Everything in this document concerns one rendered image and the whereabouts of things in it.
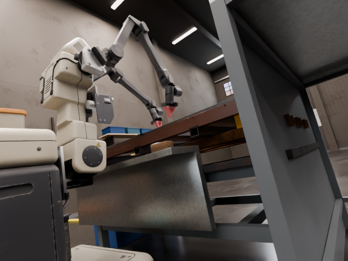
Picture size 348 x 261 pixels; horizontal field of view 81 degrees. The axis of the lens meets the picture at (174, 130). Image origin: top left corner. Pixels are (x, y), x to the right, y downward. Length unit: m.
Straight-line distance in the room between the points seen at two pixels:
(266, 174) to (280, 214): 0.09
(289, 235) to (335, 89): 11.29
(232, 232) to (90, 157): 0.74
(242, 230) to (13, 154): 0.91
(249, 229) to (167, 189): 0.42
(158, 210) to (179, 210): 0.15
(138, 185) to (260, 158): 0.88
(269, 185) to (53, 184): 0.64
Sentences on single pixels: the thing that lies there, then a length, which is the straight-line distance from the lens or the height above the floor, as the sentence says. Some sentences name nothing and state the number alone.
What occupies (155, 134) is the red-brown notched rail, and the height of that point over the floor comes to 0.81.
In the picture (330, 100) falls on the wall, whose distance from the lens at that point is 11.66.
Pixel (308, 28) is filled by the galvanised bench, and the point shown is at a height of 1.05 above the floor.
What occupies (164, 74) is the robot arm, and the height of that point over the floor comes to 1.19.
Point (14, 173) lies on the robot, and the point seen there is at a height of 0.67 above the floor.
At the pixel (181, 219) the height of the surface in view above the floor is 0.35.
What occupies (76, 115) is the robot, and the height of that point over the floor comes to 0.94.
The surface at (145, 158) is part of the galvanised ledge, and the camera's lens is 0.95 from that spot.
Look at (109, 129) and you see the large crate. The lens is 5.42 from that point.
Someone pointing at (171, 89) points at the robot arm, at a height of 1.08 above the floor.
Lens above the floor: 0.59
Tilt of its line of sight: 11 degrees up
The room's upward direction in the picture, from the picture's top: 11 degrees counter-clockwise
